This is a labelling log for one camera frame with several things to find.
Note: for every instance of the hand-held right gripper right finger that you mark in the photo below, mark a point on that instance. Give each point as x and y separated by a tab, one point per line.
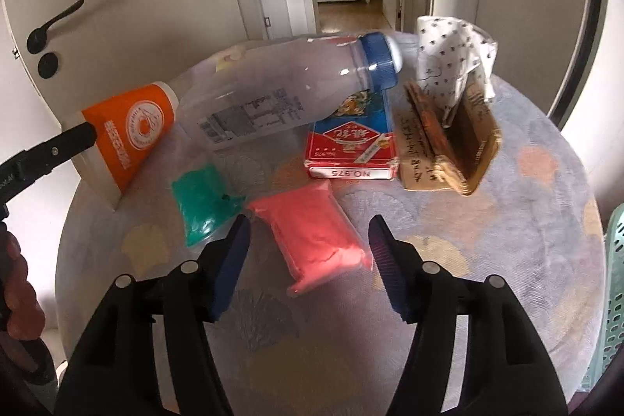
387	270

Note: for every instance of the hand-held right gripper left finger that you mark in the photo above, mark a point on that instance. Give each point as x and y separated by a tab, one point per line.
231	270

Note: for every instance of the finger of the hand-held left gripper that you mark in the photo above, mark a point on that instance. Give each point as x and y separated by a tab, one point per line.
53	150

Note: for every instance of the green clay packet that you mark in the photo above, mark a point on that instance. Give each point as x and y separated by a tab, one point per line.
200	196

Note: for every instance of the orange paper cup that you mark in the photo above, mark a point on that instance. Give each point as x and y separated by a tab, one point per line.
131	128

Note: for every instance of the pink clay packet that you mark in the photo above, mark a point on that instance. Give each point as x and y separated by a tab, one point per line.
312	231

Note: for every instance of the brown cardboard box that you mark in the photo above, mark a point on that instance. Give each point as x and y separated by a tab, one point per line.
419	148

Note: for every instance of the colourful clothes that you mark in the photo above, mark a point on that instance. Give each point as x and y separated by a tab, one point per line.
351	143

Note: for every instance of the clear plastic bottle blue cap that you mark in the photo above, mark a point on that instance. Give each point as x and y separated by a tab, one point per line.
273	79

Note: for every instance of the teal plastic basket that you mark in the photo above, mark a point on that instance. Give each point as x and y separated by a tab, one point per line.
612	299

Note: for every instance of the white patterned paper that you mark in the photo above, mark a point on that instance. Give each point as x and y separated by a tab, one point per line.
448	50

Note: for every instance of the person's left hand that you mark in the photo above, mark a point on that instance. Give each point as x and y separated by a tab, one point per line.
22	299

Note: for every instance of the black door lock knob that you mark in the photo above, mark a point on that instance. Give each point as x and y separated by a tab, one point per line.
48	65

